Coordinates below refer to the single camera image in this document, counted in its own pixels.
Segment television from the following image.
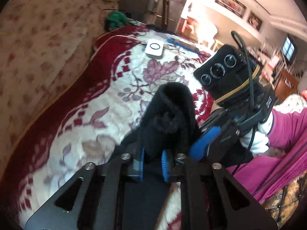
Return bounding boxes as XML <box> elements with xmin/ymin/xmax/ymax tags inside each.
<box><xmin>281</xmin><ymin>35</ymin><xmax>298</xmax><ymax>61</ymax></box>

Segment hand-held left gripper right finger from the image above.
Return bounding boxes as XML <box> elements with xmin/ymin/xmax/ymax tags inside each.
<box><xmin>161</xmin><ymin>150</ymin><xmax>279</xmax><ymax>230</ymax></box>

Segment thin black cable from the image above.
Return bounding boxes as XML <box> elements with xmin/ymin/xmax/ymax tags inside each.
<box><xmin>103</xmin><ymin>8</ymin><xmax>149</xmax><ymax>46</ymax></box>

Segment black pants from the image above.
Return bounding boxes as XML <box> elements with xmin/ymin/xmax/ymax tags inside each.
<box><xmin>120</xmin><ymin>82</ymin><xmax>255</xmax><ymax>170</ymax></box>

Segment red and white blanket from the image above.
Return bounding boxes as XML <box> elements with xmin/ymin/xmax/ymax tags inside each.
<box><xmin>0</xmin><ymin>25</ymin><xmax>216</xmax><ymax>230</ymax></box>

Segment wooden cabinet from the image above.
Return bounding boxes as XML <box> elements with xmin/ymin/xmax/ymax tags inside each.
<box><xmin>273</xmin><ymin>69</ymin><xmax>300</xmax><ymax>102</ymax></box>

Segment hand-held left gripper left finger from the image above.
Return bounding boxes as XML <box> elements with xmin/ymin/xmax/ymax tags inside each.
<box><xmin>24</xmin><ymin>149</ymin><xmax>145</xmax><ymax>230</ymax></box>

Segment floral quilt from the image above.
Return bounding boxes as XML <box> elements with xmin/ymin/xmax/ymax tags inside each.
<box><xmin>0</xmin><ymin>0</ymin><xmax>120</xmax><ymax>173</ymax></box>

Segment small framed picture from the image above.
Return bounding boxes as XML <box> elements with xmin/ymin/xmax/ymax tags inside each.
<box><xmin>247</xmin><ymin>11</ymin><xmax>263</xmax><ymax>31</ymax></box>

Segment dark wooden rack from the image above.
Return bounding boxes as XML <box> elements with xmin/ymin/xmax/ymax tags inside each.
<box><xmin>156</xmin><ymin>0</ymin><xmax>174</xmax><ymax>30</ymax></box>

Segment person's magenta jacket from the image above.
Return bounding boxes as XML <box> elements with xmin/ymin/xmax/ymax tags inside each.
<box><xmin>227</xmin><ymin>134</ymin><xmax>307</xmax><ymax>203</ymax></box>

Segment person's right hand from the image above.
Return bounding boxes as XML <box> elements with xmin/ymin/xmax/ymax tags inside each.
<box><xmin>240</xmin><ymin>114</ymin><xmax>274</xmax><ymax>154</ymax></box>

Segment green cloth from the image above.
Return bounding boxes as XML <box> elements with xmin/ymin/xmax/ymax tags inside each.
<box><xmin>106</xmin><ymin>11</ymin><xmax>127</xmax><ymax>30</ymax></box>

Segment large framed picture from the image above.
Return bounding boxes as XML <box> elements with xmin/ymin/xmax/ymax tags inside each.
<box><xmin>215</xmin><ymin>0</ymin><xmax>247</xmax><ymax>18</ymax></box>

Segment blue strap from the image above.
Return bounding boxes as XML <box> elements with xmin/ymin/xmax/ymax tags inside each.
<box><xmin>167</xmin><ymin>38</ymin><xmax>199</xmax><ymax>53</ymax></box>

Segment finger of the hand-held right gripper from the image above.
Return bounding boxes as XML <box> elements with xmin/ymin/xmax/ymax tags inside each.
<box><xmin>199</xmin><ymin>108</ymin><xmax>234</xmax><ymax>131</ymax></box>
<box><xmin>188</xmin><ymin>122</ymin><xmax>241</xmax><ymax>163</ymax></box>

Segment white wireless charger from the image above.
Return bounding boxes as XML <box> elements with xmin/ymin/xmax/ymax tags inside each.
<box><xmin>144</xmin><ymin>39</ymin><xmax>165</xmax><ymax>58</ymax></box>

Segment camouflage patterned cloth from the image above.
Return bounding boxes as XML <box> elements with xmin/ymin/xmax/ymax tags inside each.
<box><xmin>260</xmin><ymin>172</ymin><xmax>307</xmax><ymax>223</ymax></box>

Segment floral cushion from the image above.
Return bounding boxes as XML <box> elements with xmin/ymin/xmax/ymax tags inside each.
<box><xmin>281</xmin><ymin>93</ymin><xmax>307</xmax><ymax>113</ymax></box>

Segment person's right forearm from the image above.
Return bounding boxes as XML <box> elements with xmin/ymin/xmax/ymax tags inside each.
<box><xmin>267</xmin><ymin>109</ymin><xmax>307</xmax><ymax>149</ymax></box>

